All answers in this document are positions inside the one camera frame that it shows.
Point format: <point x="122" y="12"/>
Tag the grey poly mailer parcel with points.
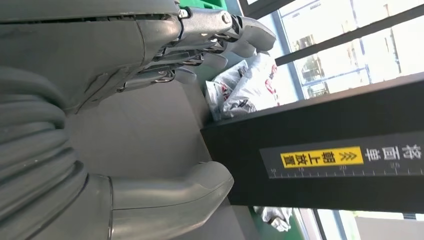
<point x="276" y="217"/>
<point x="251" y="86"/>

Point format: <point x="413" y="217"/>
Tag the black scanner base plate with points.
<point x="139" y="132"/>

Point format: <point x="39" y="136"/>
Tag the green plastic crate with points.
<point x="202" y="3"/>

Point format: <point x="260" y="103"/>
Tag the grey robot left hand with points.
<point x="82" y="43"/>

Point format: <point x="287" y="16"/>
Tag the black scanner tower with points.
<point x="314" y="126"/>

